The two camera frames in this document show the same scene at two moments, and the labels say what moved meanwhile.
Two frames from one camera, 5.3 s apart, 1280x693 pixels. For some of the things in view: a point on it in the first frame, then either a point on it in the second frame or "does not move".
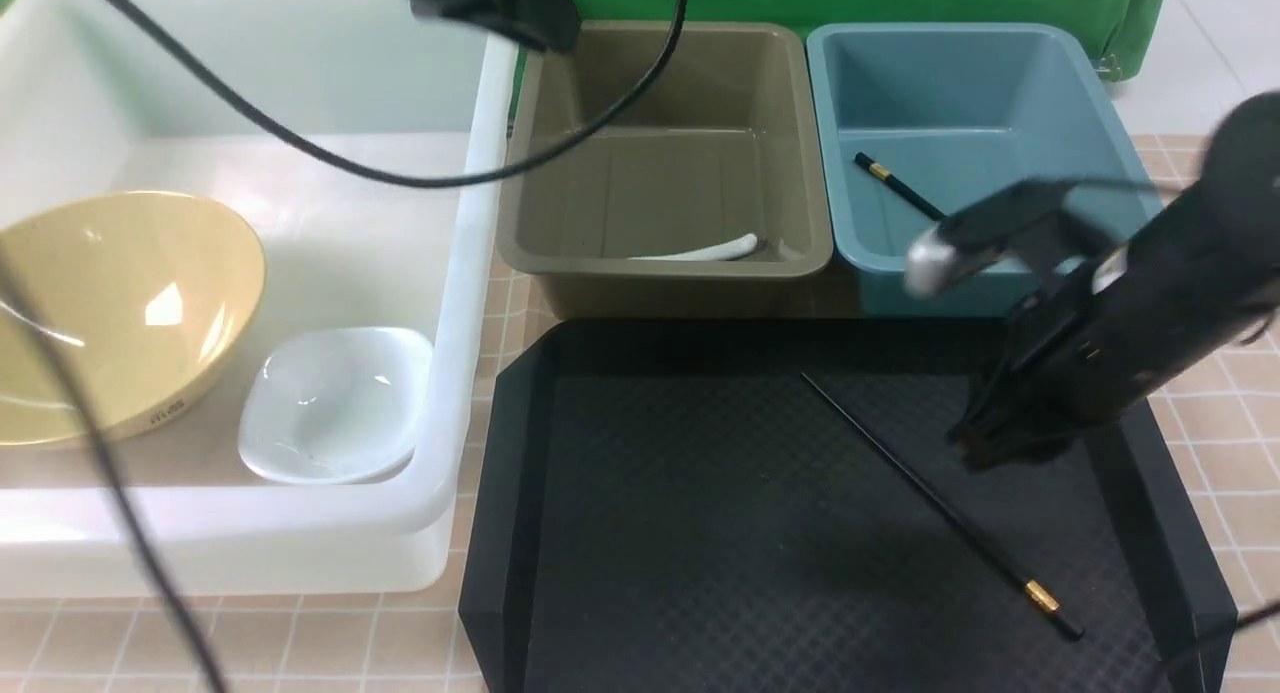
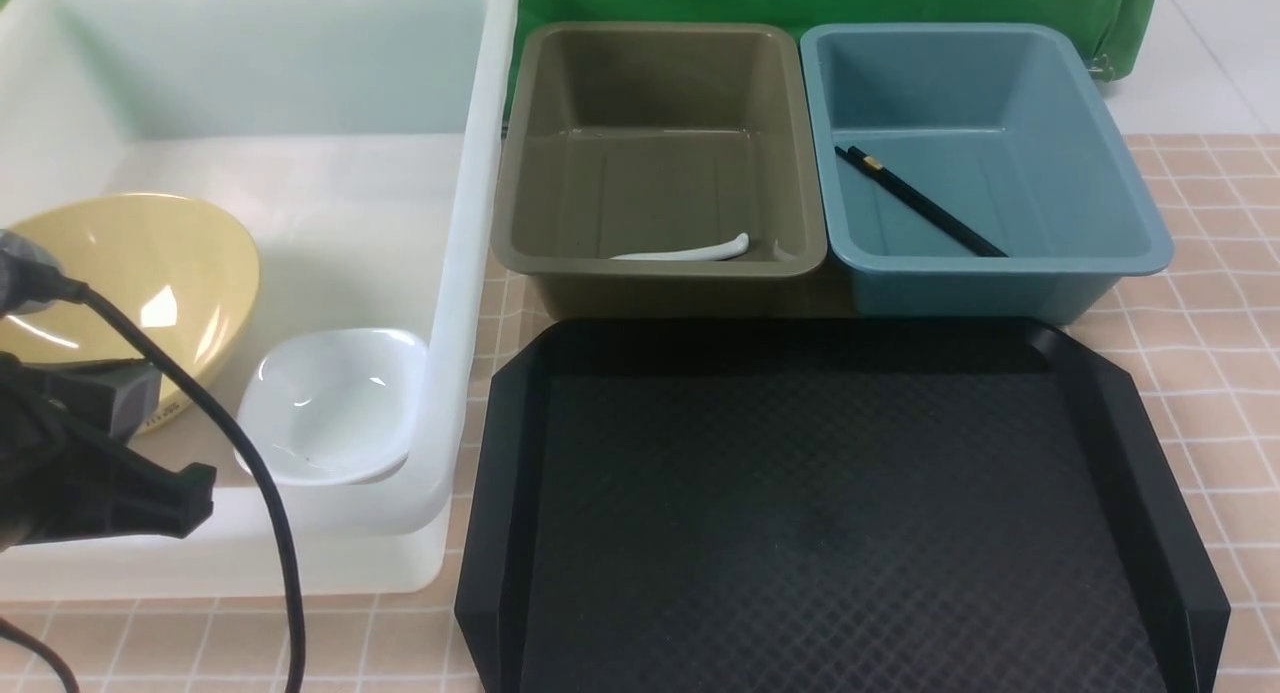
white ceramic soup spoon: [713, 252] does not move
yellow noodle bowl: [146, 292] does not move
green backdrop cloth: [1122, 14] does not move
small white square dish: [337, 405] does not move
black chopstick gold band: [1042, 597] → [921, 207]
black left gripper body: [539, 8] → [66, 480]
